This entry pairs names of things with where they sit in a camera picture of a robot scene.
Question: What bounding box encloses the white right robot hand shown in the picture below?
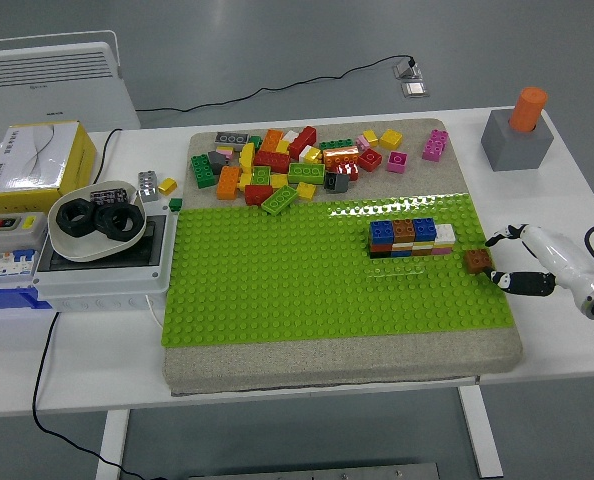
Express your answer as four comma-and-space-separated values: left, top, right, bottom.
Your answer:
484, 223, 594, 304

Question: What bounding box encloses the large black hex nut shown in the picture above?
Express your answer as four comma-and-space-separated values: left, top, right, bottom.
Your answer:
56, 198, 98, 236
94, 203, 138, 242

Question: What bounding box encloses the black power cable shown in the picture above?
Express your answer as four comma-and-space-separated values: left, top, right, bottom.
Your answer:
92, 127, 124, 187
31, 312, 146, 480

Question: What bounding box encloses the red square toy brick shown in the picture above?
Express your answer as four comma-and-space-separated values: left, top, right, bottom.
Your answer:
357, 147, 384, 173

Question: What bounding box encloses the green studded baseplate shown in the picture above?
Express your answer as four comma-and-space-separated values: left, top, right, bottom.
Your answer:
160, 192, 514, 349

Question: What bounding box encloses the open floor socket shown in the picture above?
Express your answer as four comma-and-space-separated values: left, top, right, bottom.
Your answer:
392, 57, 423, 81

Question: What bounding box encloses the yellow and white carton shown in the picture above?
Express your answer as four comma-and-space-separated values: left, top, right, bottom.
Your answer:
0, 119, 98, 215

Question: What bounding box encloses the white plastic bowl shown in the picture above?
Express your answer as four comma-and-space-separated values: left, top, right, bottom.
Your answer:
47, 179, 148, 264

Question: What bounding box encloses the red long toy brick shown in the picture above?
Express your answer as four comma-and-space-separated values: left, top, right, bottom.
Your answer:
253, 149, 292, 175

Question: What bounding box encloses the white electrical enclosure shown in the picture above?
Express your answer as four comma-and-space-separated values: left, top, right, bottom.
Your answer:
30, 212, 172, 314

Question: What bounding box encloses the yellow long toy brick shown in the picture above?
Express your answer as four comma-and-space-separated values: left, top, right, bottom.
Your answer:
238, 142, 256, 176

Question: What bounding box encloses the lime long toy brick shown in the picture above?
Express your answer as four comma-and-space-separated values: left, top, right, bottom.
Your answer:
287, 162, 327, 185
260, 184, 300, 216

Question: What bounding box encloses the brown square toy brick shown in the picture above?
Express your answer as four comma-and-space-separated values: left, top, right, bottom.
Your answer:
464, 248, 493, 275
392, 218, 417, 245

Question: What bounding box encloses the black floor cable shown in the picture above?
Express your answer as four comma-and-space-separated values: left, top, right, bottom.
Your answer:
135, 53, 418, 114

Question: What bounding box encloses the silver grey toy brick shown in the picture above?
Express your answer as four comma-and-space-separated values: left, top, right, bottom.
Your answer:
136, 170, 159, 203

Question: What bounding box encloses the dark grey square brick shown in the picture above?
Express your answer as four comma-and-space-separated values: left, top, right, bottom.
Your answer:
323, 171, 351, 194

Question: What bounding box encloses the blue square toy brick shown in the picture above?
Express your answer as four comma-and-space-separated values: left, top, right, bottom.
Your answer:
412, 217, 438, 243
370, 220, 396, 246

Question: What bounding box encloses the red short toy brick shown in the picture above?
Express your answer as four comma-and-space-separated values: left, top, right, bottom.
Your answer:
244, 183, 274, 207

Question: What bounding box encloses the grey sloped toy brick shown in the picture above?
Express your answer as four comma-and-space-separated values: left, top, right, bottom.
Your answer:
207, 149, 233, 175

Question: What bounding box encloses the blue plastic box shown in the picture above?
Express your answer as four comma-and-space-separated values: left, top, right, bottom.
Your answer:
0, 285, 54, 312

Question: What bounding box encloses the small black terminal block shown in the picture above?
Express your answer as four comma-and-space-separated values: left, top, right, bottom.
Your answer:
89, 187, 128, 205

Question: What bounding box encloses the white table leg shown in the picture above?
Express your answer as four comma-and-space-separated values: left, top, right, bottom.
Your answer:
457, 384, 504, 479
95, 409, 131, 480

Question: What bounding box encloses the thin white cable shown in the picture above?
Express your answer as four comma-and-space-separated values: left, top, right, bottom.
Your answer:
144, 294, 166, 331

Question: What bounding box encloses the orange long toy brick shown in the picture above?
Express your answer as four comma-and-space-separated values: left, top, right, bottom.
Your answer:
259, 128, 284, 154
215, 165, 242, 201

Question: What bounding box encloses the magenta square toy brick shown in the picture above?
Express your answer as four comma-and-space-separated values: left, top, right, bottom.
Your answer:
386, 150, 409, 175

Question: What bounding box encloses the clear transparent toy brick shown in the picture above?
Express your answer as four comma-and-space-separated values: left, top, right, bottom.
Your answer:
369, 262, 426, 279

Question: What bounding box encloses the pink long toy brick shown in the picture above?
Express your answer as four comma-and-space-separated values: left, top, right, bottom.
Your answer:
421, 128, 450, 163

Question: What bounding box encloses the dark green long brick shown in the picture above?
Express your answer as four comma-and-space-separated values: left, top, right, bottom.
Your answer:
190, 152, 217, 190

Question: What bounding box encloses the grey square holder block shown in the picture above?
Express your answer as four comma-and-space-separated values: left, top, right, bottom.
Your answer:
480, 109, 554, 173

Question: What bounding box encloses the grey push button box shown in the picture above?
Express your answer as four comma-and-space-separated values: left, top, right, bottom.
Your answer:
0, 211, 48, 259

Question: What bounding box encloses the tall red toy brick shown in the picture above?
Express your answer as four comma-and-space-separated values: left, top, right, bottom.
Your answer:
287, 125, 318, 160

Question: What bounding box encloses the flat grey toy brick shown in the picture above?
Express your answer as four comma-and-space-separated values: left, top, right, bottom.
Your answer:
214, 131, 251, 151

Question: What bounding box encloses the white panel heater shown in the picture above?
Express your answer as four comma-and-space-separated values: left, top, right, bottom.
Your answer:
0, 29, 142, 146

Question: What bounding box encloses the shiny orange long brick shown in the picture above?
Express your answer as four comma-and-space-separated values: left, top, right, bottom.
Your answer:
322, 147, 361, 169

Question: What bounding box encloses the grey foam mat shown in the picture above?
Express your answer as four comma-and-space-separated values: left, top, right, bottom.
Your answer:
162, 117, 524, 397

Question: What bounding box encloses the white blue circuit breaker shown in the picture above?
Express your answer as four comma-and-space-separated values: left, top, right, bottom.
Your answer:
0, 247, 38, 291

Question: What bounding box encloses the orange cylinder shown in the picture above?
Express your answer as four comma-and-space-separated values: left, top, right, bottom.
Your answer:
508, 86, 548, 134

